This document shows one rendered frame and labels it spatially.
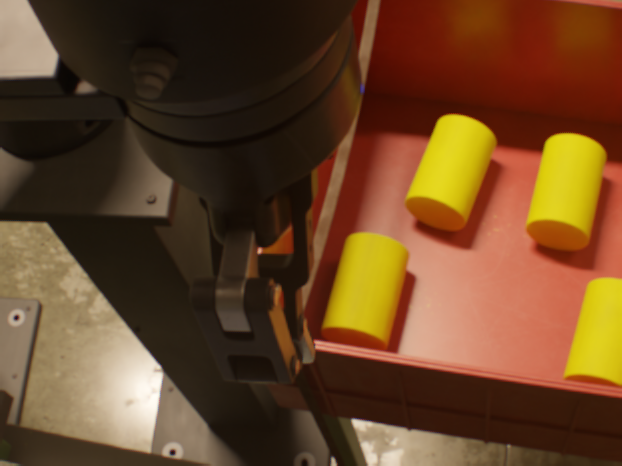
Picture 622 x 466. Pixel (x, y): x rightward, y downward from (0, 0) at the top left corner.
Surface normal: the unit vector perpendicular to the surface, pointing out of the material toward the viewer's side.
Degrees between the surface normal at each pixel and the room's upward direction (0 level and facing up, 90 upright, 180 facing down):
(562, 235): 90
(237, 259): 7
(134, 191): 0
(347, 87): 90
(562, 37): 90
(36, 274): 0
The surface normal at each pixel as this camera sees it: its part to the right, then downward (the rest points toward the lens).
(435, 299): -0.14, -0.45
